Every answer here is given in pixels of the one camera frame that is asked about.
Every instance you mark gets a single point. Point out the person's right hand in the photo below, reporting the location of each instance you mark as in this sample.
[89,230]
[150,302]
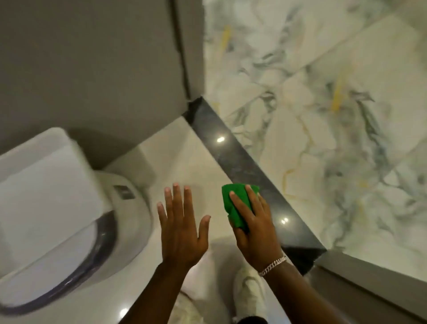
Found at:
[258,238]

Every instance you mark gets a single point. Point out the person's left hand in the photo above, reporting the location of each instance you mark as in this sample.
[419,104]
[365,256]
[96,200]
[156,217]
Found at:
[180,238]

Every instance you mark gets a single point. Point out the person's left thumb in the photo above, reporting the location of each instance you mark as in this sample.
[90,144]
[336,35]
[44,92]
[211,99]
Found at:
[204,230]

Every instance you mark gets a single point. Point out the person's left little finger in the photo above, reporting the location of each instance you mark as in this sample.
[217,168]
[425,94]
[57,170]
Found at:
[162,217]

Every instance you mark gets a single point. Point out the person's right thumb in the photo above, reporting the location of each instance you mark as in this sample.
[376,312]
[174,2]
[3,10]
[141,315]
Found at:
[235,230]

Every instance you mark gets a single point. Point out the person's left middle finger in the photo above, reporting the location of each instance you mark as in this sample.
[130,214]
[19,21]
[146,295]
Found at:
[177,203]

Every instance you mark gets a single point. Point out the person's right middle finger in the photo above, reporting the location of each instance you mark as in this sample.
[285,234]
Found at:
[254,200]

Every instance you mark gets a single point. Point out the green cleaning cloth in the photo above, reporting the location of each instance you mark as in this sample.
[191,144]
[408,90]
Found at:
[237,203]

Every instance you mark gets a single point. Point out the person's left forearm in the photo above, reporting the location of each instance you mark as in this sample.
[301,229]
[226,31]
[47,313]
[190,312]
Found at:
[151,297]

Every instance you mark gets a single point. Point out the person's right forearm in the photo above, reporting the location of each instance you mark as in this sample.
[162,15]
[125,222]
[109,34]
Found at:
[297,295]

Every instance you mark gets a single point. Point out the black stone threshold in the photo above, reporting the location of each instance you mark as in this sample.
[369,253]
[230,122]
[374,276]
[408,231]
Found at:
[253,180]

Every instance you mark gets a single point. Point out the person's white shoe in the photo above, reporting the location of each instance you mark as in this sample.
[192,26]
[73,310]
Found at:
[248,293]

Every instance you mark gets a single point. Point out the white toilet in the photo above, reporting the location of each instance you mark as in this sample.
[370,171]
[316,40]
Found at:
[63,220]

